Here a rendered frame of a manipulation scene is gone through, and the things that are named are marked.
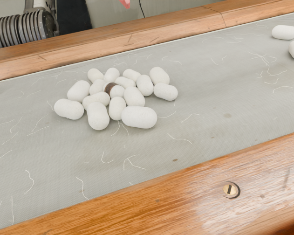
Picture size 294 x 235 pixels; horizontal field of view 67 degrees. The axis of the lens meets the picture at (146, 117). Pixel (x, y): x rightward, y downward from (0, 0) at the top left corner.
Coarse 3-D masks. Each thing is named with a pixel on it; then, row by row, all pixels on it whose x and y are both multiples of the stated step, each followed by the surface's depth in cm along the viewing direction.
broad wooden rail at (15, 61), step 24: (240, 0) 50; (264, 0) 47; (288, 0) 46; (120, 24) 47; (144, 24) 45; (168, 24) 43; (192, 24) 43; (216, 24) 44; (240, 24) 44; (0, 48) 44; (24, 48) 42; (48, 48) 40; (72, 48) 40; (96, 48) 40; (120, 48) 41; (0, 72) 38; (24, 72) 38
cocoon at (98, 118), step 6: (96, 102) 24; (90, 108) 23; (96, 108) 23; (102, 108) 23; (90, 114) 22; (96, 114) 22; (102, 114) 22; (90, 120) 22; (96, 120) 22; (102, 120) 22; (108, 120) 23; (96, 126) 22; (102, 126) 22
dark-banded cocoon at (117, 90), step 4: (104, 84) 28; (104, 88) 27; (112, 88) 26; (116, 88) 26; (120, 88) 26; (112, 92) 26; (116, 92) 26; (120, 92) 26; (112, 96) 26; (116, 96) 26; (120, 96) 26
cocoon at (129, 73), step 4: (124, 72) 30; (128, 72) 30; (132, 72) 29; (136, 72) 29; (124, 76) 30; (128, 76) 29; (132, 76) 29; (136, 76) 29; (136, 80) 29; (136, 84) 29
